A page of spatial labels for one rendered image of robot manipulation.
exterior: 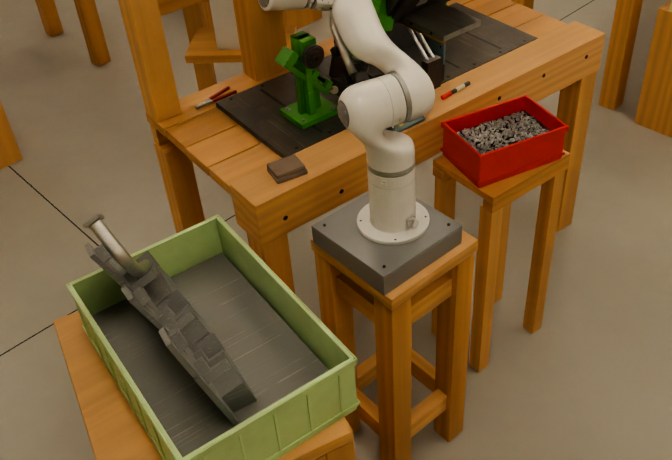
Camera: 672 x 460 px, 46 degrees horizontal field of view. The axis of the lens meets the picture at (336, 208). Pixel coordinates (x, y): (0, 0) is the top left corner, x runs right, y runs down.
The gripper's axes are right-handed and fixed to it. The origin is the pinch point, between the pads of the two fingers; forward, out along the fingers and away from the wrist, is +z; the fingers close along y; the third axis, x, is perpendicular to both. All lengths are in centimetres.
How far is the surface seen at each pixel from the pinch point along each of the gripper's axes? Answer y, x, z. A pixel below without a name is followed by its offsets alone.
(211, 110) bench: -18, 45, -34
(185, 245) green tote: -64, 7, -75
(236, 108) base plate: -21, 37, -29
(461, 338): -112, -5, -6
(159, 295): -75, 1, -88
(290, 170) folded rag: -51, 5, -38
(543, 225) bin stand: -89, -6, 44
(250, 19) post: 5.7, 28.5, -18.8
